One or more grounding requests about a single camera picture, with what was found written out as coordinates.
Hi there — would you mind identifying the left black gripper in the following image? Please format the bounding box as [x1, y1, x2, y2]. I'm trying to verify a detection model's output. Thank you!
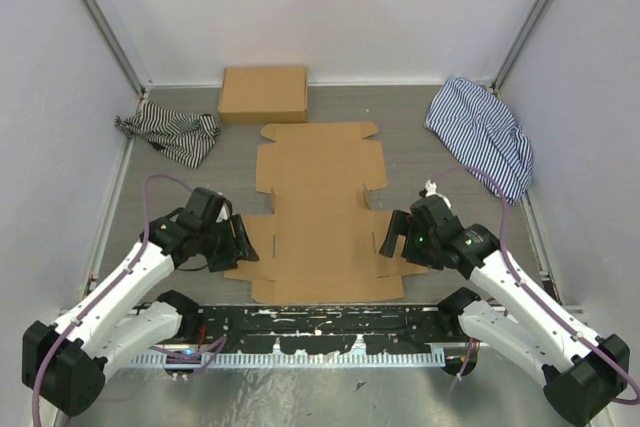
[200, 213, 260, 272]

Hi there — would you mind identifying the cardboard box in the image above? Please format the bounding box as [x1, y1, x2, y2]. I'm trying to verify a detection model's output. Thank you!
[225, 121, 428, 304]
[218, 65, 308, 125]

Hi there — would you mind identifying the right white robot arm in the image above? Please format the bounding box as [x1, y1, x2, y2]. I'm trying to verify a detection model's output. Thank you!
[379, 193, 631, 426]

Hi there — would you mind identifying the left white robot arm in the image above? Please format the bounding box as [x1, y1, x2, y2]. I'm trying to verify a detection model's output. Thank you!
[22, 187, 259, 426]

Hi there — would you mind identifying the folded closed cardboard box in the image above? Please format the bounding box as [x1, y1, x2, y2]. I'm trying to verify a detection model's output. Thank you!
[218, 65, 308, 125]

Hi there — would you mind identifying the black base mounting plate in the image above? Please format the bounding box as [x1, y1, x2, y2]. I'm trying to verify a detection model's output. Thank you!
[165, 304, 468, 355]

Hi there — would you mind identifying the blue white striped cloth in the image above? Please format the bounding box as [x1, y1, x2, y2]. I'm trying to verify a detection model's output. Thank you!
[424, 77, 534, 204]

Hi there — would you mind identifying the black white striped cloth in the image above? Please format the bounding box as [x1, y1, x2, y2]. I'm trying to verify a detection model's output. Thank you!
[114, 100, 221, 170]

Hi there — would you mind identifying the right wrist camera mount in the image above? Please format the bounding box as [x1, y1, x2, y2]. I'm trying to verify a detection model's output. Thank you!
[419, 180, 452, 209]

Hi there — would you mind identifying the aluminium front rail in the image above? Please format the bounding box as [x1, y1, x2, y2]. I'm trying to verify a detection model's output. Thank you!
[47, 304, 596, 349]

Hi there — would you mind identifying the slotted grey cable duct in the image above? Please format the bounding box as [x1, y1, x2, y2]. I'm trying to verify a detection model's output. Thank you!
[124, 348, 446, 369]

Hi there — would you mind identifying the right aluminium frame post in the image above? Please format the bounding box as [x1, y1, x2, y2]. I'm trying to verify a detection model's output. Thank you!
[490, 0, 553, 93]

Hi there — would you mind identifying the aluminium frame post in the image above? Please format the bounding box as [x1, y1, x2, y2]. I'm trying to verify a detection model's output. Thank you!
[490, 0, 553, 93]
[80, 0, 147, 97]

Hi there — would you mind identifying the left aluminium frame post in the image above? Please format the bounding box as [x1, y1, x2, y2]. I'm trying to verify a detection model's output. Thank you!
[80, 0, 147, 97]

